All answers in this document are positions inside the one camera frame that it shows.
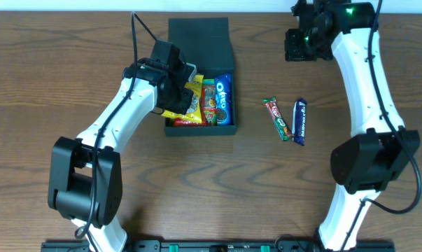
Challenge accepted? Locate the red green KitKat bar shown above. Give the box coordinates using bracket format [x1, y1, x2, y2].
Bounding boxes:
[263, 97, 293, 141]

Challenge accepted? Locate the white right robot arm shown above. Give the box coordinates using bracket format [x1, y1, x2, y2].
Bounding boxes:
[284, 1, 420, 251]

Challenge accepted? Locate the black box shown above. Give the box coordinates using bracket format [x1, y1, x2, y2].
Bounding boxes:
[164, 17, 237, 137]

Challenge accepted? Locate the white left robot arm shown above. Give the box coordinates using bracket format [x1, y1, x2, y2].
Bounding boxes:
[41, 40, 197, 251]

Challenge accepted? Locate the dark blue chocolate bar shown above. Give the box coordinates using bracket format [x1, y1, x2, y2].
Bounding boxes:
[292, 97, 307, 146]

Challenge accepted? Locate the blue Oreo cookie pack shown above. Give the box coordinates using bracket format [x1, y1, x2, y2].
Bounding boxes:
[214, 73, 232, 126]

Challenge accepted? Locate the red Hacks candy bag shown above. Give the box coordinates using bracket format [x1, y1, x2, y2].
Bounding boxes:
[172, 85, 217, 127]

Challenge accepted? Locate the yellow snack bag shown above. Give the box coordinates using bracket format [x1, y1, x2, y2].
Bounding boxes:
[161, 74, 204, 123]

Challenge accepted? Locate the green Haribo candy bag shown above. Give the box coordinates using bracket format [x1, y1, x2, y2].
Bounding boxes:
[168, 78, 218, 127]

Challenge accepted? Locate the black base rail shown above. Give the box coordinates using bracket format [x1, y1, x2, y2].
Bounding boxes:
[41, 239, 395, 252]

